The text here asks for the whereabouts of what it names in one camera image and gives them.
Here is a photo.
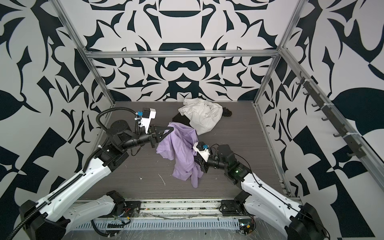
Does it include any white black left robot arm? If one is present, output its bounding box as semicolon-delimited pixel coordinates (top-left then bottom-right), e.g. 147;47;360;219
8;120;174;240

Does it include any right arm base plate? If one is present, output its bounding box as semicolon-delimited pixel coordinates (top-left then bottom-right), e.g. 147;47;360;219
219;199;248;217

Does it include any black corrugated cable hose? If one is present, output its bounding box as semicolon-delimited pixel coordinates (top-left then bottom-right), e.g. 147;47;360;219
5;107;142;240

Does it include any aluminium cage frame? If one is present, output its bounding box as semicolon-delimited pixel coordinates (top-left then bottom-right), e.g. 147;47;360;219
54;1;384;201

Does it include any black cloth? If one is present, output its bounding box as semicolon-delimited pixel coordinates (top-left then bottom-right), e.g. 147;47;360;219
172;108;233;127

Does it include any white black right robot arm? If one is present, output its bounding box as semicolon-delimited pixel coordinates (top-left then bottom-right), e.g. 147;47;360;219
150;123;330;240

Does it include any purple cloth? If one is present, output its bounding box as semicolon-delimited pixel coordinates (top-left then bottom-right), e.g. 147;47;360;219
156;122;203;188

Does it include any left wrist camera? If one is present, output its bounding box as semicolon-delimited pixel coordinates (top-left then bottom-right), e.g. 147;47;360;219
135;108;157;134

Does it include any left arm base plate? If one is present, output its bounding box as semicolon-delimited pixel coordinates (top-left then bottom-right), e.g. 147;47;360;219
113;201;142;218

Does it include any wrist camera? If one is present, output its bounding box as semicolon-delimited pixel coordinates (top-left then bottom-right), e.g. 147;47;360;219
135;108;157;134
193;142;211;162

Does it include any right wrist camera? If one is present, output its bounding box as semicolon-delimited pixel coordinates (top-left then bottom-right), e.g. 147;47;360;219
193;142;211;162

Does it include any white slotted cable duct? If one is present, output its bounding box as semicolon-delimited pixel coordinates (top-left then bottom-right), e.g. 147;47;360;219
94;218;241;231

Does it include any white cloth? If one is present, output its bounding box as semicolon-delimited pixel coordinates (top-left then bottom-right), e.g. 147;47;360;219
178;99;223;136

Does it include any small electronics board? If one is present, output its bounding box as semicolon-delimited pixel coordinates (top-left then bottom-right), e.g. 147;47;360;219
239;218;256;236

